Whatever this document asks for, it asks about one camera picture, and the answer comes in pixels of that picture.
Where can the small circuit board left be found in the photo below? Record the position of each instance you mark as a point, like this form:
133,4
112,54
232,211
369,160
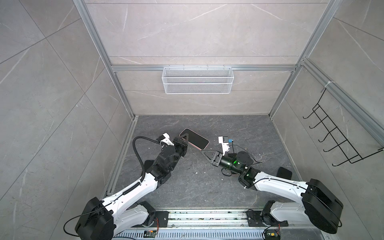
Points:
150,233

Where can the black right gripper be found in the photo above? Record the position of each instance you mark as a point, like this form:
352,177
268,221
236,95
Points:
217,158

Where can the white wire mesh basket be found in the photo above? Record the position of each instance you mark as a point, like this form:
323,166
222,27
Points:
197,80

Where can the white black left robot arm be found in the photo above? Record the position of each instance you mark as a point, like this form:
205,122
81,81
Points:
106,218

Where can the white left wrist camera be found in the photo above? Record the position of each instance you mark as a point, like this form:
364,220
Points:
165,140

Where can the black pad right side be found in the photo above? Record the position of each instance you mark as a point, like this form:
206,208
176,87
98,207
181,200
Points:
284,173

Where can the black wire hook rack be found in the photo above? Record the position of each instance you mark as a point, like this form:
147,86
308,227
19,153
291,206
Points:
334,133

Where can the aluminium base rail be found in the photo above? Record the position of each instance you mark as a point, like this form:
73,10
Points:
219,224

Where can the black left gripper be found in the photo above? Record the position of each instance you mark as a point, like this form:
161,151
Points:
182,145

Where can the small circuit board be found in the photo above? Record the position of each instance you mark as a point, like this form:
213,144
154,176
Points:
271,235
150,233

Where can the small circuit board right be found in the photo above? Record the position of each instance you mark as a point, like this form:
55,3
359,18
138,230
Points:
271,235

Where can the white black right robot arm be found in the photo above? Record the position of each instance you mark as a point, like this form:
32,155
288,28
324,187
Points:
310,202

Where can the black phone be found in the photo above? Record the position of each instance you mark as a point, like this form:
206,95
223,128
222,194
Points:
194,139

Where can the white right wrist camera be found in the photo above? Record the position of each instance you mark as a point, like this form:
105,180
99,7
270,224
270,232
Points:
227,144

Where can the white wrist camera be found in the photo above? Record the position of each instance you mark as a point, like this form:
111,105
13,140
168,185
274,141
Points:
227,144
165,140

